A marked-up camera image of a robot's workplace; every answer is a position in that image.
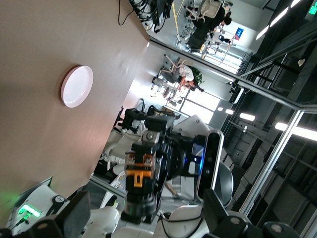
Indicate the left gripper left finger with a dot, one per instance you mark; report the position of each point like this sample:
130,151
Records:
79,210

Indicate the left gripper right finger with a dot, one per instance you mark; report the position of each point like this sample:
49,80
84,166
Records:
213,210

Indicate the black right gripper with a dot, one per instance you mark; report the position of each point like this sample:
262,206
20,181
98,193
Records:
178,158

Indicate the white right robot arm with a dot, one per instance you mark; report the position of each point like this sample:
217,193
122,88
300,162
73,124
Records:
104,220

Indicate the person in white shirt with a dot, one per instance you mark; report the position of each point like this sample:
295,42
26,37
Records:
187,72

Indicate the green leafy plant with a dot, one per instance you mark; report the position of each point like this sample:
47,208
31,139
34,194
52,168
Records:
199,77

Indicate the pale pink round plate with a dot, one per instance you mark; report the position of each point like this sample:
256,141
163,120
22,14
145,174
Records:
76,86

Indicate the person in black clothing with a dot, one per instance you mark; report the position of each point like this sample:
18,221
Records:
208,27

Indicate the white office chair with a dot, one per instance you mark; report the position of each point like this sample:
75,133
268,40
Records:
209,7

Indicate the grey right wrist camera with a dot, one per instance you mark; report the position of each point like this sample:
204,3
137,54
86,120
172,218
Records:
210,161

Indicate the blue wall sign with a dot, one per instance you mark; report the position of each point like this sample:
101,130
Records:
239,34

